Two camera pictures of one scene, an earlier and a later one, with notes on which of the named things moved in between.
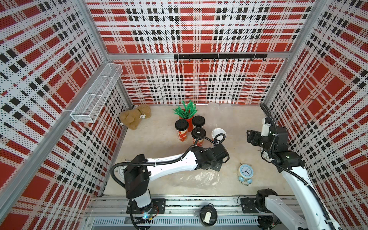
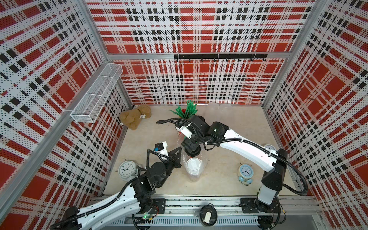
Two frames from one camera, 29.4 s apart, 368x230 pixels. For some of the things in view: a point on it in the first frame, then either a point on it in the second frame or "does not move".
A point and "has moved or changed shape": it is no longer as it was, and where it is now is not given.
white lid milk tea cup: [216, 131] has moved or changed shape
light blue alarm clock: [245, 172] does not move
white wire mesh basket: [90, 105] does not move
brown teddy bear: [132, 118] does not move
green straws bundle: [187, 112] does not move
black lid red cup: [198, 132] has moved or changed shape
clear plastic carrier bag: [203, 178] has moved or changed shape
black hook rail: [244, 56] does not move
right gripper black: [253, 136] → [187, 143]
